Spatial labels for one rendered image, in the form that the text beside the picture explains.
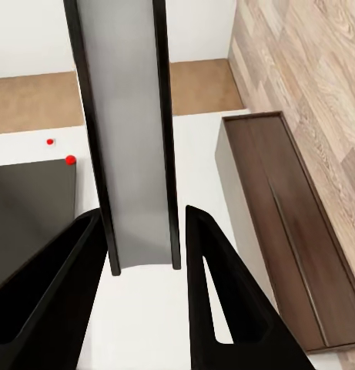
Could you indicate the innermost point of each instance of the wall mounted tv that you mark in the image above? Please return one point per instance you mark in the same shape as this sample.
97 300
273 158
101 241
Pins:
37 201

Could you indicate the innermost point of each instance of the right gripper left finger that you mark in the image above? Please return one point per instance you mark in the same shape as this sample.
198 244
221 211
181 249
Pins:
45 305

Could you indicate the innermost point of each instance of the sliding door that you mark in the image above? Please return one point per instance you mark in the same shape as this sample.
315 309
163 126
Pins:
52 100

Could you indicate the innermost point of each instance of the hardback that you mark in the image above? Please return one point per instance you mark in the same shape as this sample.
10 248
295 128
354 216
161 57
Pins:
121 57

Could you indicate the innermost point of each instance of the bench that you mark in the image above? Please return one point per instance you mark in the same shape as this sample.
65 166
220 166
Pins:
282 232

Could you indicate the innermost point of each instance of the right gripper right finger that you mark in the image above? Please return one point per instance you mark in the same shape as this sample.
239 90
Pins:
261 339

